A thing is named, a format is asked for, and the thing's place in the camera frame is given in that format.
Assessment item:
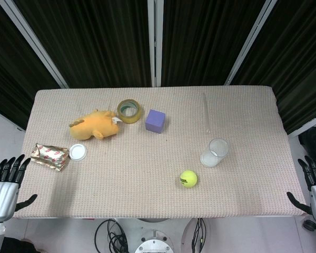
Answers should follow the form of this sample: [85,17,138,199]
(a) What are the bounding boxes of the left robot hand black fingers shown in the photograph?
[0,154,38,221]

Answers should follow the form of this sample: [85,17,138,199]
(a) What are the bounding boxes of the yellow tennis ball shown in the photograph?
[180,169,198,188]

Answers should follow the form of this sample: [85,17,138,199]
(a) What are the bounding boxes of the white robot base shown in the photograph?
[118,218,198,253]

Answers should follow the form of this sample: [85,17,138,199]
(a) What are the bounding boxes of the black cloth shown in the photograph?
[2,237,42,253]

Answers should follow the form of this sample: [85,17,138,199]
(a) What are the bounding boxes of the gold foil snack bag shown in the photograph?
[30,143,70,172]

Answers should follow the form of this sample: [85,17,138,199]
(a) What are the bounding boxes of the white round plastic lid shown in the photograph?
[68,143,87,161]

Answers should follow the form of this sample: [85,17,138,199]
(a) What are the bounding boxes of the clear plastic cup white base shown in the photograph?
[200,138,230,168]

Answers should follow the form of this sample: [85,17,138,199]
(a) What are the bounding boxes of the orange plush toy animal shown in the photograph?
[69,109,125,141]

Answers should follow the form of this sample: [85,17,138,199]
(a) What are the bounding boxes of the black curtain panel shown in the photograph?
[13,0,155,89]
[160,0,266,86]
[230,0,316,135]
[0,0,63,130]

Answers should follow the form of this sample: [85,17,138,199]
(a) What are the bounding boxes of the clear glass rod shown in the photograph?
[202,92,211,133]

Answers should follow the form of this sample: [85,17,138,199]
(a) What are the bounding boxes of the pink woven tablecloth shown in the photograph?
[12,85,307,220]

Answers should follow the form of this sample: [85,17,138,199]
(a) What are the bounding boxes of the yellowish packing tape roll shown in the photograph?
[117,99,143,124]

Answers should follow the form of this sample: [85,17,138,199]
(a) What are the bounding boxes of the purple foam cube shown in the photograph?
[145,109,166,134]

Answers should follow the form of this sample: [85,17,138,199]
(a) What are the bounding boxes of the grey metal frame post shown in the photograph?
[223,0,279,86]
[289,112,316,138]
[0,0,69,89]
[146,0,163,87]

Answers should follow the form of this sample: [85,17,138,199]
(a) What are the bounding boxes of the black cable bundle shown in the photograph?
[94,218,130,253]
[191,218,208,253]

